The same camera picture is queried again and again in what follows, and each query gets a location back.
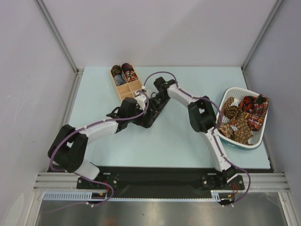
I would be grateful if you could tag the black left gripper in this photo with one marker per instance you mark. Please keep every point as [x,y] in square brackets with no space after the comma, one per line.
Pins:
[138,122]

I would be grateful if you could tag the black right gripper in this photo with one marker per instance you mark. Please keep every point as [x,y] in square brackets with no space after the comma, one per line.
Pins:
[159,100]

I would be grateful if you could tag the dark paisley tie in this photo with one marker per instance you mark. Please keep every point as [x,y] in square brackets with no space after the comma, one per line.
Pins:
[148,119]

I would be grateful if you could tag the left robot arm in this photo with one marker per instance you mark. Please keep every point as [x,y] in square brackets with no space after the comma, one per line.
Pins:
[67,152]

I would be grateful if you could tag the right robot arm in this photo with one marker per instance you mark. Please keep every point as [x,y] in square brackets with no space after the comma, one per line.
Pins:
[203,121]

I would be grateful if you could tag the wooden compartment box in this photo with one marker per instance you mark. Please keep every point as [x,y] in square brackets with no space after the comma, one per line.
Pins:
[128,89]

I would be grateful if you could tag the red black rolled tie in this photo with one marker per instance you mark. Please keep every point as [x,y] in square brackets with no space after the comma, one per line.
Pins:
[130,76]

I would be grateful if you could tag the grey blue rolled tie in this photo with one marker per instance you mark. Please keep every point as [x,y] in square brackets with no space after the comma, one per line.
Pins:
[119,80]

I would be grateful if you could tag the navy red rolled tie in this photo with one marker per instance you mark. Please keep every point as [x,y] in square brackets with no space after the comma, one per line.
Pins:
[126,67]

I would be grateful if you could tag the brown rolled tie in box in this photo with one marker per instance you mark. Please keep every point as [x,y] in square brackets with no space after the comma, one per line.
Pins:
[116,70]

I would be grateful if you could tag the brown patterned tie in basket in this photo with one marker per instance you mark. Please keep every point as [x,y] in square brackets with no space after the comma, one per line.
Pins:
[237,128]

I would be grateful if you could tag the orange black tie in basket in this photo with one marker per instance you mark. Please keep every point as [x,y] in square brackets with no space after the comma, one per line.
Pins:
[247,104]

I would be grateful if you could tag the white teal plastic basket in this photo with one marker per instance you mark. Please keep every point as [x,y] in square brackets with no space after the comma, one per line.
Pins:
[239,94]

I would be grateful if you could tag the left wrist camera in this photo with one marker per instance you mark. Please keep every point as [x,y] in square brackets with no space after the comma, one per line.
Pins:
[141,98]

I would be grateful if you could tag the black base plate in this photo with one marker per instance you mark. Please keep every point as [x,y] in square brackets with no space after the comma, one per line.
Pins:
[167,181]

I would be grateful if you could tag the white cable duct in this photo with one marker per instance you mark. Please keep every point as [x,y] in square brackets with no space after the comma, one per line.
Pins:
[208,196]

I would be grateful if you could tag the aluminium frame rail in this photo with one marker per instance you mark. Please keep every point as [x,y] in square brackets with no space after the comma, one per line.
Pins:
[57,36]

